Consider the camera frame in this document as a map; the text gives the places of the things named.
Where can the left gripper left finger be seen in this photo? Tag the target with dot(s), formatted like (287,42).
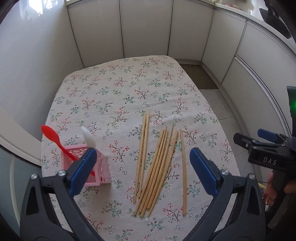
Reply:
(38,218)

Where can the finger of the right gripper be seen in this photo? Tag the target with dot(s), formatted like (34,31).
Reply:
(267,135)

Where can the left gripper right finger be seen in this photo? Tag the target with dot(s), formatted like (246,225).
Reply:
(236,211)

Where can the red plastic spoon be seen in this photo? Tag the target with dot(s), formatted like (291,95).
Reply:
(53,136)

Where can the white plastic spoon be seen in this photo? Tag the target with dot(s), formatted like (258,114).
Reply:
(89,139)

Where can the white kitchen cabinets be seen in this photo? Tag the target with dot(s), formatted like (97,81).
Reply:
(251,62)

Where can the person's right hand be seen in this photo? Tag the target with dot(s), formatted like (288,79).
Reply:
(273,188)

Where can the pink perforated utensil basket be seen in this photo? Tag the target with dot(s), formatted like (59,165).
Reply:
(101,169)

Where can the black wok pan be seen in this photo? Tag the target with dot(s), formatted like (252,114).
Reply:
(272,18)

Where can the floral tablecloth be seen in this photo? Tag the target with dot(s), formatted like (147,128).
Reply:
(110,100)

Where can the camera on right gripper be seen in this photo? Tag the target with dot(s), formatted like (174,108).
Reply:
(291,91)

